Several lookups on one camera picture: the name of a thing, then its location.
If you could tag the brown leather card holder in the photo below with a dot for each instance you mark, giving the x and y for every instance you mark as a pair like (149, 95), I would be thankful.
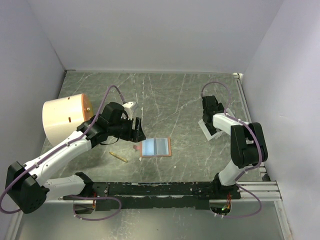
(154, 147)

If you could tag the gold pencil stick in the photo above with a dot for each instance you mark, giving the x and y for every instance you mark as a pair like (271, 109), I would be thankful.
(118, 157)

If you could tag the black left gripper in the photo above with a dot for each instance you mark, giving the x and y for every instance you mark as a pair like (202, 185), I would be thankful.
(136, 135)

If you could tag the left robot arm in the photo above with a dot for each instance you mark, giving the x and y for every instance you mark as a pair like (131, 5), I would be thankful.
(30, 185)

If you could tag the white cylinder toy with studs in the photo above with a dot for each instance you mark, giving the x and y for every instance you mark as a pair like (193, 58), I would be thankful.
(60, 117)

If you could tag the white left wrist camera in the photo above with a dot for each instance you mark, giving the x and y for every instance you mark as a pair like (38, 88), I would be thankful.
(129, 108)

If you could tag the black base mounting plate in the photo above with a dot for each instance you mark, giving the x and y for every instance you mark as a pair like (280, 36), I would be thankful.
(149, 195)

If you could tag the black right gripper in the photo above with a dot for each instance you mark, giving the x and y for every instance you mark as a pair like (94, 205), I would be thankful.
(220, 106)

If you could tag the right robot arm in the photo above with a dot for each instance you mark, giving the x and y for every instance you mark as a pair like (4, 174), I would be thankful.
(247, 143)

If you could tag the white card storage box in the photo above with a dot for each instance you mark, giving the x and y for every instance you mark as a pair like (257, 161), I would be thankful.
(220, 123)

